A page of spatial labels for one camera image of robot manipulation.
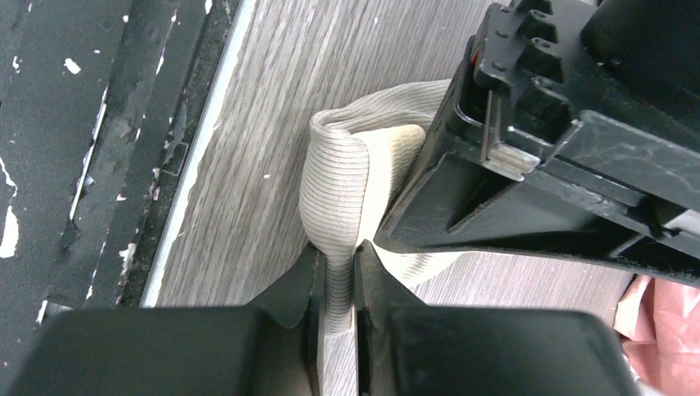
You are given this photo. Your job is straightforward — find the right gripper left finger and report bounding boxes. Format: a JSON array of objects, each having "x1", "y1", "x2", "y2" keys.
[{"x1": 250, "y1": 243, "x2": 323, "y2": 395}]

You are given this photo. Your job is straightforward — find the pink shorts on hanger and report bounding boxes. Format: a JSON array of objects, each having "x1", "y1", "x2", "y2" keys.
[{"x1": 613, "y1": 276, "x2": 699, "y2": 395}]

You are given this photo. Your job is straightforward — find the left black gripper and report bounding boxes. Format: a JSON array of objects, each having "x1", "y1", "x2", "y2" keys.
[{"x1": 375, "y1": 1, "x2": 699, "y2": 285}]

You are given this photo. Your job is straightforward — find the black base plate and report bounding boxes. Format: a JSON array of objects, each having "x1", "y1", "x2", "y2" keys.
[{"x1": 1, "y1": 1, "x2": 241, "y2": 388}]

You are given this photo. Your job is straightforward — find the grey underwear cream waistband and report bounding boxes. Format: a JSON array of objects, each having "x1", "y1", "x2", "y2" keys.
[{"x1": 298, "y1": 78, "x2": 466, "y2": 396}]

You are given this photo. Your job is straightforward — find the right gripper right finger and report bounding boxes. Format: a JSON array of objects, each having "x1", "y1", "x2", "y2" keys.
[{"x1": 352, "y1": 240, "x2": 425, "y2": 395}]

